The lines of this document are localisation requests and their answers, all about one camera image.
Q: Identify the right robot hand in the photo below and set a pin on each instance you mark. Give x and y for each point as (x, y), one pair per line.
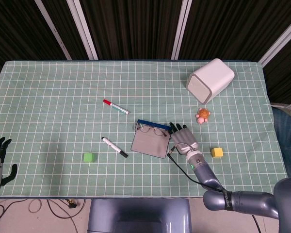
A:
(184, 139)

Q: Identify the wire-rim eyeglasses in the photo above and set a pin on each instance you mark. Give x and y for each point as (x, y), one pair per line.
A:
(158, 132)

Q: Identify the blue glasses case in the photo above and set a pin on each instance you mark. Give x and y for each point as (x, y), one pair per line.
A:
(150, 145)

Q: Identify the black capped whiteboard marker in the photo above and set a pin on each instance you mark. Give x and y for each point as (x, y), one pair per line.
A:
(112, 146)

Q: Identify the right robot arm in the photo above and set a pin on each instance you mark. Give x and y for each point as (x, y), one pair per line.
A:
(203, 172)

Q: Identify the white rounded box appliance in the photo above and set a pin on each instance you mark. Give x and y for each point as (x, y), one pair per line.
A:
(212, 77)

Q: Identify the pink turtle toy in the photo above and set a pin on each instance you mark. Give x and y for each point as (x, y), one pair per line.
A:
(203, 115)

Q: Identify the yellow cube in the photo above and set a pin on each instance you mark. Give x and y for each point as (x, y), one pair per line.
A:
(217, 153)

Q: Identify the red capped whiteboard marker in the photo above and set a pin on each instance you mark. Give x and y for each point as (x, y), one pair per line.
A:
(116, 106)

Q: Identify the power plug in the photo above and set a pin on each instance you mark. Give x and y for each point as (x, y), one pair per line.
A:
(72, 204)

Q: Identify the blue grey robot torso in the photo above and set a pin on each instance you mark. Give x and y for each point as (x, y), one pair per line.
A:
(138, 216)

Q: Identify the green cube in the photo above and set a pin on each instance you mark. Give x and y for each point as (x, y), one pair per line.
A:
(89, 157)

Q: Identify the green checked tablecloth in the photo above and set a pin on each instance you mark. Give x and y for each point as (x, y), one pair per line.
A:
(63, 97)

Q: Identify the person in blue jeans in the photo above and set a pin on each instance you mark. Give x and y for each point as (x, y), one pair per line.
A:
(288, 136)

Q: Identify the white partition post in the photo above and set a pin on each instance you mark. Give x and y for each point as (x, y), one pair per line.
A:
(83, 30)
(181, 29)
(53, 30)
(279, 42)

